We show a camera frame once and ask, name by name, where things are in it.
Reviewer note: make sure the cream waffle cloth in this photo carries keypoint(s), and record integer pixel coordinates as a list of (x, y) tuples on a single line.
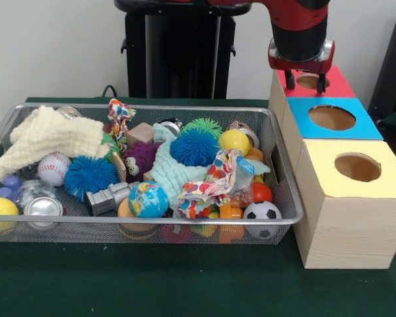
[(52, 132)]

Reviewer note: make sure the smooth yellow ball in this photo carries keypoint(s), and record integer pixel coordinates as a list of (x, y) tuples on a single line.
[(234, 141)]

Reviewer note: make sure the small knotted multicoloured cloth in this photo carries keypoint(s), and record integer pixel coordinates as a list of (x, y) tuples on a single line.
[(120, 119)]

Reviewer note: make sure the wooden box with three holes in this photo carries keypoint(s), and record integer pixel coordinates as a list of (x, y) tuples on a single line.
[(349, 231)]

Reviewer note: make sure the dark green table cloth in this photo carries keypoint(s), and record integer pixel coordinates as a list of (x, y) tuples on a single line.
[(184, 280)]

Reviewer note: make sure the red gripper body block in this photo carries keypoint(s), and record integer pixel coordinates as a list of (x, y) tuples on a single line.
[(300, 65)]

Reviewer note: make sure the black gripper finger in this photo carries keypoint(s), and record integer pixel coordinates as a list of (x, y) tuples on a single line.
[(290, 81), (321, 84)]

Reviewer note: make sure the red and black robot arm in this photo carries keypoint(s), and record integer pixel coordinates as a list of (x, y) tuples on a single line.
[(297, 29)]

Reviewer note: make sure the blue spiky ball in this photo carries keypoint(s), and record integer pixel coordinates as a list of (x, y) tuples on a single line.
[(90, 176)]

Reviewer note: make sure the mint green waffle cloth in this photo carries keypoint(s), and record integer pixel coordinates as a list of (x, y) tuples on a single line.
[(165, 165)]

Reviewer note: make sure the globe print ball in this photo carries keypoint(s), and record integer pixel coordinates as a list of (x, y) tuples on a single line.
[(148, 198)]

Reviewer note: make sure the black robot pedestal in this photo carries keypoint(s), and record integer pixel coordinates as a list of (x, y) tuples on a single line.
[(184, 49)]

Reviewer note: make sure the large multicoloured patterned cloth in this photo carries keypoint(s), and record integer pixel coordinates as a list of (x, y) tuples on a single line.
[(214, 185)]

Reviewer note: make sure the red soda can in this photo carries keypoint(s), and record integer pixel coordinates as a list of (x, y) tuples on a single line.
[(43, 207)]

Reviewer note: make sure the white baseball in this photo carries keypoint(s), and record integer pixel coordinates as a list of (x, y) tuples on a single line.
[(53, 169)]

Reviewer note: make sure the blue spiky toy with eyes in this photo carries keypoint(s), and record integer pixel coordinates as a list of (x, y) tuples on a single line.
[(194, 145)]

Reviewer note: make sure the black and white soccer ball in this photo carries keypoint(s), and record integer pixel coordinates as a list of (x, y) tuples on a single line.
[(262, 211)]

